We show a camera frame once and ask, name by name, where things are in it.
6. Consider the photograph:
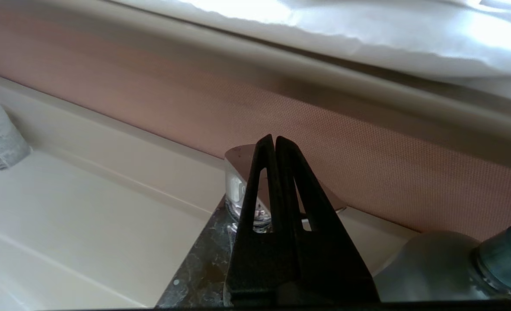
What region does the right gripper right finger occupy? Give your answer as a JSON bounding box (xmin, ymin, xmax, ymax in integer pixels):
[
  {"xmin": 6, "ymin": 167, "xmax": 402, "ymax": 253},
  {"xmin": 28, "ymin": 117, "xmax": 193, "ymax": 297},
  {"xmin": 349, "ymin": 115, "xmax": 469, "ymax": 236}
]
[{"xmin": 275, "ymin": 136, "xmax": 373, "ymax": 281}]

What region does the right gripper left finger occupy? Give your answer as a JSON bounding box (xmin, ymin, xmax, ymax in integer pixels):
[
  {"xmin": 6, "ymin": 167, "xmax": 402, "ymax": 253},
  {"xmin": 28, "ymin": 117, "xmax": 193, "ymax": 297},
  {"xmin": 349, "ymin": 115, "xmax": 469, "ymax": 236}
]
[{"xmin": 223, "ymin": 134, "xmax": 297, "ymax": 308}]

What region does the chrome faucet lever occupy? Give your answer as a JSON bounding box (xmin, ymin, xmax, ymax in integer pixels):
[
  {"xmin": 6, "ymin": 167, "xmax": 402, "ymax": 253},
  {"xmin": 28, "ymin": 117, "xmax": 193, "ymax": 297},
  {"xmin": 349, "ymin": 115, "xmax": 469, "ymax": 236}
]
[{"xmin": 224, "ymin": 144, "xmax": 348, "ymax": 219}]

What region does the chrome faucet body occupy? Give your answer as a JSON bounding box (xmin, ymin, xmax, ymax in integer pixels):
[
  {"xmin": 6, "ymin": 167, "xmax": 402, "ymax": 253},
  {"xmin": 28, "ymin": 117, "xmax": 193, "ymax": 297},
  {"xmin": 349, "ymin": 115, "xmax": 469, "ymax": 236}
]
[{"xmin": 155, "ymin": 168, "xmax": 278, "ymax": 308}]

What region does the dark grey pump bottle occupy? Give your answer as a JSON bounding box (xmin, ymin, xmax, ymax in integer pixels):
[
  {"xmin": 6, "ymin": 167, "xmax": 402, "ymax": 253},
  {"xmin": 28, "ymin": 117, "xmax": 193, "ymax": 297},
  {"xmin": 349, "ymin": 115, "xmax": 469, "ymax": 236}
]
[{"xmin": 372, "ymin": 222, "xmax": 511, "ymax": 302}]

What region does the flat white plastic packet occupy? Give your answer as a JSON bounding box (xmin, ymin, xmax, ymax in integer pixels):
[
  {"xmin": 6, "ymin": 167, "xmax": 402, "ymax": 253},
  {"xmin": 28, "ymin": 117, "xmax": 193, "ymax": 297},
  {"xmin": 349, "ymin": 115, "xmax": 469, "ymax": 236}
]
[{"xmin": 112, "ymin": 0, "xmax": 511, "ymax": 105}]

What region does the empty clear plastic bottle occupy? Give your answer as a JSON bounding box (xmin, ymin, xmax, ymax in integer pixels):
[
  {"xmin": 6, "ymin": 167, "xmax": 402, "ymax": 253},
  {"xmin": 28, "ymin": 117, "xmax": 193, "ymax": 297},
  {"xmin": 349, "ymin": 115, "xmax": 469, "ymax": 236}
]
[{"xmin": 0, "ymin": 100, "xmax": 32, "ymax": 187}]

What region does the taupe wall shelf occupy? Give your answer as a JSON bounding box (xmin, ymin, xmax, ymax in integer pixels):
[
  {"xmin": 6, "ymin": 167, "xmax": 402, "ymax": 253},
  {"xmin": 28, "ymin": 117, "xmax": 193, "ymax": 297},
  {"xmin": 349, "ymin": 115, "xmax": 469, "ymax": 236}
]
[{"xmin": 0, "ymin": 0, "xmax": 511, "ymax": 146}]

